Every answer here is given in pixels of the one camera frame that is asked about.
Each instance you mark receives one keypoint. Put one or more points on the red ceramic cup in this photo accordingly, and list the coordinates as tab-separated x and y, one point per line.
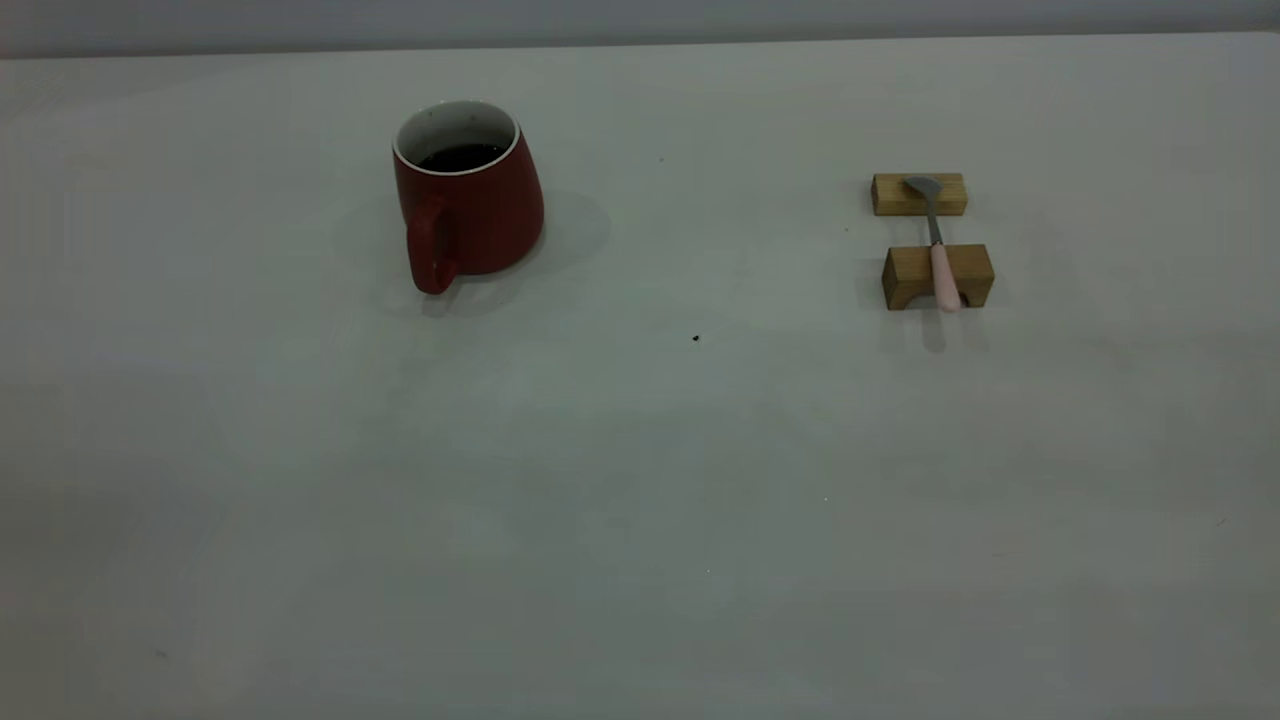
480	215

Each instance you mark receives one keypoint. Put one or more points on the arched wooden block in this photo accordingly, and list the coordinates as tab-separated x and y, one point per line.
905	270

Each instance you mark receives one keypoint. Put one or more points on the flat rectangular wooden block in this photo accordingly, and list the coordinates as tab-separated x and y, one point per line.
890	195

